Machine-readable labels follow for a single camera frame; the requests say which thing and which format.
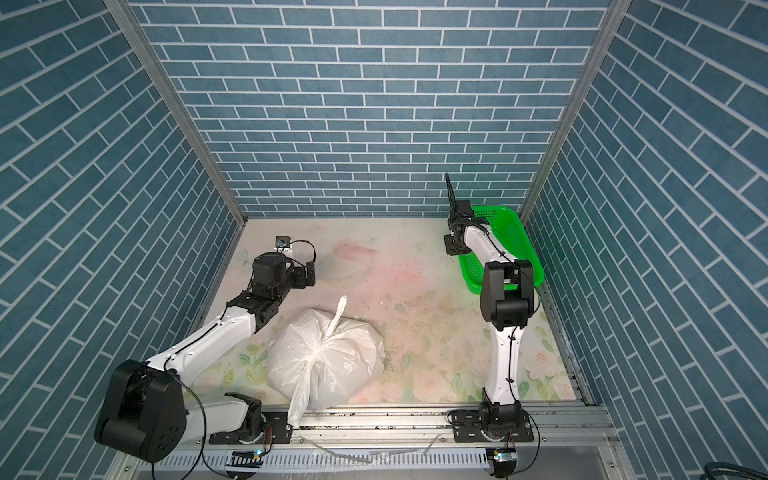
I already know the green plastic basket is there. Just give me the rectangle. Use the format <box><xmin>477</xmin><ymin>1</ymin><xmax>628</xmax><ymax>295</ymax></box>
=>
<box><xmin>459</xmin><ymin>205</ymin><xmax>545</xmax><ymax>295</ymax></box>

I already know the white plastic bag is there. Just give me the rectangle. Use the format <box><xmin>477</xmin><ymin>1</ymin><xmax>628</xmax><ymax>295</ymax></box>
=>
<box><xmin>267</xmin><ymin>296</ymin><xmax>386</xmax><ymax>429</ymax></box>

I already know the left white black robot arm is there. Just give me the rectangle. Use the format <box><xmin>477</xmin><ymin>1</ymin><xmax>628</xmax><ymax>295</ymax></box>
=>
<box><xmin>94</xmin><ymin>251</ymin><xmax>316</xmax><ymax>463</ymax></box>

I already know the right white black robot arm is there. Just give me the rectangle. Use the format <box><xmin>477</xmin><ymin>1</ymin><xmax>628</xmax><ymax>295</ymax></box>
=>
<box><xmin>444</xmin><ymin>174</ymin><xmax>536</xmax><ymax>429</ymax></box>

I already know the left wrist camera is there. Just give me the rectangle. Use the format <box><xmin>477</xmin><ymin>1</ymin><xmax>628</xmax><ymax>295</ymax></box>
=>
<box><xmin>274</xmin><ymin>235</ymin><xmax>293</xmax><ymax>256</ymax></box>

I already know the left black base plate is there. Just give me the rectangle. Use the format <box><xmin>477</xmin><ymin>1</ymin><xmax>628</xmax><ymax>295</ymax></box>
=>
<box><xmin>208</xmin><ymin>411</ymin><xmax>293</xmax><ymax>446</ymax></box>

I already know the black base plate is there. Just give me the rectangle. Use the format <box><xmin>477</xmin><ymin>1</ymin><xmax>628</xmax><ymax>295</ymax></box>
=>
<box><xmin>208</xmin><ymin>411</ymin><xmax>293</xmax><ymax>446</ymax></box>
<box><xmin>446</xmin><ymin>406</ymin><xmax>534</xmax><ymax>444</ymax></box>

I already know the white slotted cable duct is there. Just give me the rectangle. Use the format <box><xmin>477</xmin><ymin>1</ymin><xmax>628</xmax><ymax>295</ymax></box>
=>
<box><xmin>155</xmin><ymin>447</ymin><xmax>490</xmax><ymax>475</ymax></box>

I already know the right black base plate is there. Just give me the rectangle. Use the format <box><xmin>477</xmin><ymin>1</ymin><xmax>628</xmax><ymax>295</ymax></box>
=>
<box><xmin>446</xmin><ymin>406</ymin><xmax>534</xmax><ymax>444</ymax></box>

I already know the aluminium front rail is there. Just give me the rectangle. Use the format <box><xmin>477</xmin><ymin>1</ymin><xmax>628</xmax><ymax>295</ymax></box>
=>
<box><xmin>107</xmin><ymin>404</ymin><xmax>631</xmax><ymax>480</ymax></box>

